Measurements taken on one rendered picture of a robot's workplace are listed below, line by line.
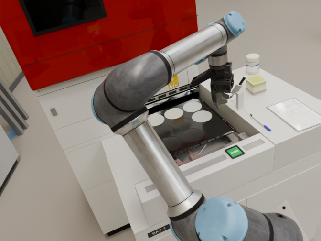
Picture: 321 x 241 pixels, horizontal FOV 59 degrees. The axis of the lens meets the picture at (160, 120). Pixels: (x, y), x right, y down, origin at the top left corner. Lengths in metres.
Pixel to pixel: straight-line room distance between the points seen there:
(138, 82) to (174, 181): 0.29
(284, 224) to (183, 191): 0.26
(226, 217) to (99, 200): 1.25
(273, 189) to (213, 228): 0.68
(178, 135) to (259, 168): 0.39
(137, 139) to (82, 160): 0.89
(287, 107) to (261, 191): 0.38
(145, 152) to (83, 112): 0.75
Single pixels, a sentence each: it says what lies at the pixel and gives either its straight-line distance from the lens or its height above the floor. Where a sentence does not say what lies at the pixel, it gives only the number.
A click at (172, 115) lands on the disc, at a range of 1.46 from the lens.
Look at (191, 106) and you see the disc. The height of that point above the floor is 0.90.
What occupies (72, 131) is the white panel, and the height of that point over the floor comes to 0.93.
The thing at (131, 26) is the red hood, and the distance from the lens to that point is 1.30.
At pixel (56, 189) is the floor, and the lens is 2.67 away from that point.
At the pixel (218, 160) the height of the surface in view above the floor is 0.96.
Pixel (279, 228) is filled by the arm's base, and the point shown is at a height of 1.07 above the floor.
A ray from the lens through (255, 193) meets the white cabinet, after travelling 1.29.
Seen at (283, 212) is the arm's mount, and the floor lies 1.03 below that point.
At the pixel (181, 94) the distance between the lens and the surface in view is 1.56.
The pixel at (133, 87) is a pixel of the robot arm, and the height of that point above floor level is 1.43.
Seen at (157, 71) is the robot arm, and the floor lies 1.44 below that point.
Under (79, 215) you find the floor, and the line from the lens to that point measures 2.37.
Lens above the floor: 1.72
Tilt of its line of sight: 35 degrees down
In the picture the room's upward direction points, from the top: 12 degrees counter-clockwise
